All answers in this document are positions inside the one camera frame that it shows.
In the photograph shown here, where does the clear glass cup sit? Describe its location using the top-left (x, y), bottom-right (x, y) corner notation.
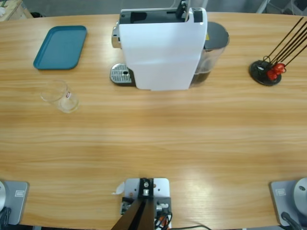
top-left (40, 80), bottom-right (80, 114)

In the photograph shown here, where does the silver coffee machine lever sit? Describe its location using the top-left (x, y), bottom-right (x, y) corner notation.
top-left (174, 0), bottom-right (190, 23)

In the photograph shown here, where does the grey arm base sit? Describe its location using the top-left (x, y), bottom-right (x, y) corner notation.
top-left (0, 180), bottom-right (30, 226)
top-left (268, 177), bottom-right (307, 227)

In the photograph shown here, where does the white capsule coffee machine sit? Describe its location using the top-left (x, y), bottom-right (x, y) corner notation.
top-left (111, 7), bottom-right (208, 92)

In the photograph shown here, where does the metal grate drip tray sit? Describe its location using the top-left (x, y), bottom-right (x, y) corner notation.
top-left (109, 63), bottom-right (136, 87)

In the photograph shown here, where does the white paper tag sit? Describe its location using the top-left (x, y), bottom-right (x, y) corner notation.
top-left (111, 181), bottom-right (126, 196)

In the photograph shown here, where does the clear water tank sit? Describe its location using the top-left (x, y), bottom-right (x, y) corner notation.
top-left (190, 21), bottom-right (230, 87)

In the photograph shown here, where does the black capsule holder with rods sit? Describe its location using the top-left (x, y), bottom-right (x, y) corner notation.
top-left (248, 17), bottom-right (307, 86)

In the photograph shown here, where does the teal plastic tray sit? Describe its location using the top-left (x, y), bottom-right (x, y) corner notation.
top-left (33, 25), bottom-right (87, 70)

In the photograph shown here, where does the white metal leg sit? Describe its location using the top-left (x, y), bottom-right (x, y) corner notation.
top-left (255, 0), bottom-right (268, 14)

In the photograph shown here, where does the wooden crate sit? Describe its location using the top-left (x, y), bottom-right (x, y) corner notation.
top-left (0, 0), bottom-right (33, 22)

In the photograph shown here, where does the white mount block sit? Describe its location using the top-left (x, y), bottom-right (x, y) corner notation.
top-left (119, 177), bottom-right (173, 230)

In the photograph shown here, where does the black clamp bracket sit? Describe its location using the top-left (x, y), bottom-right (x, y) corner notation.
top-left (121, 196), bottom-right (172, 215)

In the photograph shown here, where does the dark camera post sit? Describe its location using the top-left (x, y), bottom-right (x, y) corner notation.
top-left (111, 177), bottom-right (155, 230)

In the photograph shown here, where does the black cable bundle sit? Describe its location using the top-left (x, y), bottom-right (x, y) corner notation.
top-left (153, 212), bottom-right (173, 230)

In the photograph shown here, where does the thin black cable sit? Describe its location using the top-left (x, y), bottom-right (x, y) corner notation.
top-left (172, 224), bottom-right (209, 230)

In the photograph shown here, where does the black base cable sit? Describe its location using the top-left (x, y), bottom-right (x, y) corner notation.
top-left (0, 207), bottom-right (12, 226)
top-left (281, 212), bottom-right (302, 230)

